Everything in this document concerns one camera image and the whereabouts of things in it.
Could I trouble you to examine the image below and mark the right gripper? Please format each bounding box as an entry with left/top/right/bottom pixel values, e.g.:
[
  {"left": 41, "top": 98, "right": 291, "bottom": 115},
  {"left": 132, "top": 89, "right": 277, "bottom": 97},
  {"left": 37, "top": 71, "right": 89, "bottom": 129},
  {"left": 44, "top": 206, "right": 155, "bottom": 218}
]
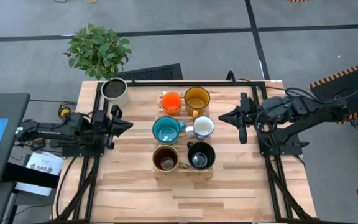
[{"left": 218, "top": 92, "right": 260, "bottom": 144}]

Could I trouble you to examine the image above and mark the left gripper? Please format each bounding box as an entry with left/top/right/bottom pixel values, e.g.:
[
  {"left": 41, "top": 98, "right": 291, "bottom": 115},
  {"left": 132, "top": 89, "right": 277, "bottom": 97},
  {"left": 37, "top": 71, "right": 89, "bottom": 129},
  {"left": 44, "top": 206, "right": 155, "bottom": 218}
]
[{"left": 94, "top": 105, "right": 134, "bottom": 149}]

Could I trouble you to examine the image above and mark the white blue-patterned mug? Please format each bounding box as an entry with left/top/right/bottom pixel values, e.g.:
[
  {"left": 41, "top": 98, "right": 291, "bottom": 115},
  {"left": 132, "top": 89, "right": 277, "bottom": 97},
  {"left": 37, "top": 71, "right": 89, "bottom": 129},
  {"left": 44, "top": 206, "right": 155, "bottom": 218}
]
[{"left": 185, "top": 115, "right": 216, "bottom": 141}]

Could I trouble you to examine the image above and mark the amber glass mug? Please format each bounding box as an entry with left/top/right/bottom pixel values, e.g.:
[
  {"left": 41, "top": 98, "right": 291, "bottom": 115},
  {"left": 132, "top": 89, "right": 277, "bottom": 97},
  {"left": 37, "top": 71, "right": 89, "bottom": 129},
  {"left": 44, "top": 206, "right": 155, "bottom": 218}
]
[{"left": 183, "top": 86, "right": 211, "bottom": 120}]

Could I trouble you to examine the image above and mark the teal mug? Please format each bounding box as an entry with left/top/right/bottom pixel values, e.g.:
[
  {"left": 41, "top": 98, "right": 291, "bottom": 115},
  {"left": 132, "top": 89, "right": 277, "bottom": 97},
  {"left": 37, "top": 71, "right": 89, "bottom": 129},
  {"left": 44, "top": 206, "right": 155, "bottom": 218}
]
[{"left": 152, "top": 116, "right": 187, "bottom": 146}]

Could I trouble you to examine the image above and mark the black mug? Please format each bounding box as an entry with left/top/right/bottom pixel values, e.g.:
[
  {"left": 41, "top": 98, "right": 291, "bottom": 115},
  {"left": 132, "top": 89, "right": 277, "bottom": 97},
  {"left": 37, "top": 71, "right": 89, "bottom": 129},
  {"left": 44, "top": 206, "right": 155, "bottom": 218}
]
[{"left": 186, "top": 141, "right": 216, "bottom": 171}]

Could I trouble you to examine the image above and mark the orange mug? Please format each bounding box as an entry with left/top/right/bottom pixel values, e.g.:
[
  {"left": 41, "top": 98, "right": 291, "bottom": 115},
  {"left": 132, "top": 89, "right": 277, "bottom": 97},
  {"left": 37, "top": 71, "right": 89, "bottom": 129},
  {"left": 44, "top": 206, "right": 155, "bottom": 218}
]
[{"left": 160, "top": 91, "right": 183, "bottom": 118}]

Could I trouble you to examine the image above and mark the brown gold-rimmed mug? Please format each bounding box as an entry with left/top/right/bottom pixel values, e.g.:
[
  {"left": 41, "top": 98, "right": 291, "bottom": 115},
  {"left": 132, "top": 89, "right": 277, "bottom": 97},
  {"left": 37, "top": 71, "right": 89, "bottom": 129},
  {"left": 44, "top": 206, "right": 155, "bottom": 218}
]
[{"left": 152, "top": 144, "right": 191, "bottom": 173}]

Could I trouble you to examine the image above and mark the white plant pot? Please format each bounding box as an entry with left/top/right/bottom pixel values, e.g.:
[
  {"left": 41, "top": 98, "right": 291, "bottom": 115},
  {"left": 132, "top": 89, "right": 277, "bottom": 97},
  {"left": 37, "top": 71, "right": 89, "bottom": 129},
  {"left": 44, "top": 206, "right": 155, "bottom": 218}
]
[{"left": 100, "top": 77, "right": 129, "bottom": 106}]

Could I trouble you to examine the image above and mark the yellow plug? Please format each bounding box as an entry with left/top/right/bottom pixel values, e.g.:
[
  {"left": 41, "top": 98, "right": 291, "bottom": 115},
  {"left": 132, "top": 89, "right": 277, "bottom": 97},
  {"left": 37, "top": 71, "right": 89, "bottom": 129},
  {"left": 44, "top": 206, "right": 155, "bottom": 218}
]
[{"left": 57, "top": 104, "right": 73, "bottom": 118}]

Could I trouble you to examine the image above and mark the black floor mat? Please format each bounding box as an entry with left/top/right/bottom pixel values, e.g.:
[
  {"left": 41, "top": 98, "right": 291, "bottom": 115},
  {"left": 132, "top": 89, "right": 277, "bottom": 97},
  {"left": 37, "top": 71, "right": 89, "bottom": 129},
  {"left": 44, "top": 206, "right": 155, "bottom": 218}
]
[{"left": 116, "top": 63, "right": 184, "bottom": 81}]

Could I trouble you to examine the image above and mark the wooden slatted rack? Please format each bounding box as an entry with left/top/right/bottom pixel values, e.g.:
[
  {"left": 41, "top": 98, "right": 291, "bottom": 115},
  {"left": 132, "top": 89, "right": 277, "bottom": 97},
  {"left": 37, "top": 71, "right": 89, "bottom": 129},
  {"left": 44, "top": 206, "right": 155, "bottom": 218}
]
[{"left": 152, "top": 91, "right": 214, "bottom": 183}]

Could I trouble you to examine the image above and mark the green leafy plant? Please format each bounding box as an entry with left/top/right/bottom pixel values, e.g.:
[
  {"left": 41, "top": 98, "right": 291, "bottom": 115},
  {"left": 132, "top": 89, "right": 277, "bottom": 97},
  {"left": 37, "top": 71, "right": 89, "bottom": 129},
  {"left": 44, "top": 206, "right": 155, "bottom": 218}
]
[{"left": 63, "top": 23, "right": 132, "bottom": 80}]

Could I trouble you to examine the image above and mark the white printed paper sheet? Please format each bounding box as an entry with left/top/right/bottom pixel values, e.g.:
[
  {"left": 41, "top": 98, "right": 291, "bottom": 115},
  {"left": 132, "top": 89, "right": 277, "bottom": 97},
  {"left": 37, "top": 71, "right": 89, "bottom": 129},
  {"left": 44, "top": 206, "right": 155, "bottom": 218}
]
[{"left": 25, "top": 152, "right": 65, "bottom": 177}]

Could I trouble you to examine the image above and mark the plain white paper sheet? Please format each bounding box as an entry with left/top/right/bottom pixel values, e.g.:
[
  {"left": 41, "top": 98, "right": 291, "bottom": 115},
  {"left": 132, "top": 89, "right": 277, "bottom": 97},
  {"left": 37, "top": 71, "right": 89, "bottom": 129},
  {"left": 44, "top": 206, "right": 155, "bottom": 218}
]
[{"left": 14, "top": 182, "right": 53, "bottom": 197}]

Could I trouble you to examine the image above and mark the grey desk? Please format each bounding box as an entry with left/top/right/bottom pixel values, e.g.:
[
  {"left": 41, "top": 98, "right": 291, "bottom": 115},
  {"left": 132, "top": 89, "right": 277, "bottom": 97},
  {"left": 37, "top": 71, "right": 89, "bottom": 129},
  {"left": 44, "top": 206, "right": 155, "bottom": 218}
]
[{"left": 0, "top": 92, "right": 30, "bottom": 187}]

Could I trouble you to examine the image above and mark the black aluminium table frame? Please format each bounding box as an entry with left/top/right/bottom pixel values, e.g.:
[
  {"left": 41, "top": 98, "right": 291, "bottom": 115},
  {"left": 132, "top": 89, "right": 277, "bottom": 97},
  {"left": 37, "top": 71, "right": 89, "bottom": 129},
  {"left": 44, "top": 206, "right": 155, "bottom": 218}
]
[{"left": 53, "top": 80, "right": 319, "bottom": 224}]

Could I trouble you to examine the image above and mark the long black cable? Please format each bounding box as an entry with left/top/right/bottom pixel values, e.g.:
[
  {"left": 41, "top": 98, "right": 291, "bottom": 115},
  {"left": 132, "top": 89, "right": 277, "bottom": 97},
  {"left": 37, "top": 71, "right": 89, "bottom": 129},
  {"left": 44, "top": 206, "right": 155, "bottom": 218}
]
[{"left": 237, "top": 78, "right": 358, "bottom": 106}]

